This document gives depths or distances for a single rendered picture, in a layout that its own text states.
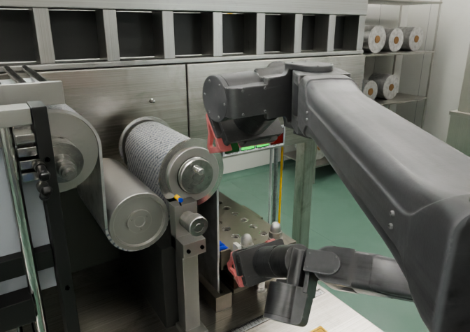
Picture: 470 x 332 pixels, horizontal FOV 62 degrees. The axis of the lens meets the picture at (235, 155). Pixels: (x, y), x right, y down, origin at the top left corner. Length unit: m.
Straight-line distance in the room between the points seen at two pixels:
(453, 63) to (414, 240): 5.36
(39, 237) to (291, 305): 0.39
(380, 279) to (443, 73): 5.03
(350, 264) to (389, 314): 1.91
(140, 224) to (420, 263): 0.67
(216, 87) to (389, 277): 0.37
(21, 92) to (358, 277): 0.57
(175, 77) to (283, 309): 0.69
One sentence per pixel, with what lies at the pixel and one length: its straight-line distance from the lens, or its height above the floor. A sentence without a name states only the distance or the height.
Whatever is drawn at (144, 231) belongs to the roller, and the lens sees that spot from 0.82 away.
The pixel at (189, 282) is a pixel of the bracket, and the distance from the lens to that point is 0.87.
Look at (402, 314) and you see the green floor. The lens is 2.57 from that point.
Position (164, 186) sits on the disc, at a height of 1.24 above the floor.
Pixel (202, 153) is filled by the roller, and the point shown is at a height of 1.29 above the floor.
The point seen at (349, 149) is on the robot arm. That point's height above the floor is 1.46.
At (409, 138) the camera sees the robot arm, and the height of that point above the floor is 1.47.
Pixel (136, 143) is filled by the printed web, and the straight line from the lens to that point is 0.94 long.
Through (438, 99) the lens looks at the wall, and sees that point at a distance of 5.63.
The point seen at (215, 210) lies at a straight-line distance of 0.89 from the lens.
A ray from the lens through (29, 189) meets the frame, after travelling 0.62.
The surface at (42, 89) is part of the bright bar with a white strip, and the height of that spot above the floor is 1.45.
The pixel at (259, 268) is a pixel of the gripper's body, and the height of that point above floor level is 1.12.
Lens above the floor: 1.54
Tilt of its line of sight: 18 degrees down
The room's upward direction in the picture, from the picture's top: straight up
